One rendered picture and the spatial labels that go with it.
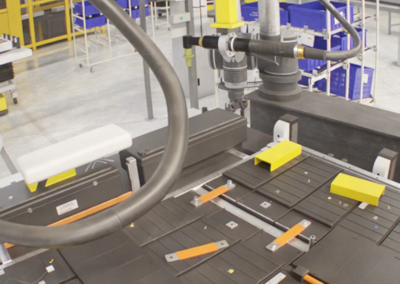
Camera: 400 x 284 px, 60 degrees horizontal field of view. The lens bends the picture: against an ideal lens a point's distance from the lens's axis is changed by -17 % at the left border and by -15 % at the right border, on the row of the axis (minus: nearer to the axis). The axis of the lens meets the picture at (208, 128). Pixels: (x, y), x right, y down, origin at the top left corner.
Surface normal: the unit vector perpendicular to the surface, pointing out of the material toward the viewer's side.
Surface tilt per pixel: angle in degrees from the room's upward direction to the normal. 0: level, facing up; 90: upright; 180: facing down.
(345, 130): 90
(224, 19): 90
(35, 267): 0
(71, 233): 45
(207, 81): 90
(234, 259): 0
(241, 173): 0
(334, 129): 90
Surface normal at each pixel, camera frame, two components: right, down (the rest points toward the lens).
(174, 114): -0.35, -0.47
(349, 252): -0.05, -0.92
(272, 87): -0.52, 0.36
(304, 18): -0.73, 0.37
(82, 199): 0.66, 0.27
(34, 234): -0.01, -0.36
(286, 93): 0.00, -0.69
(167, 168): 0.25, -0.51
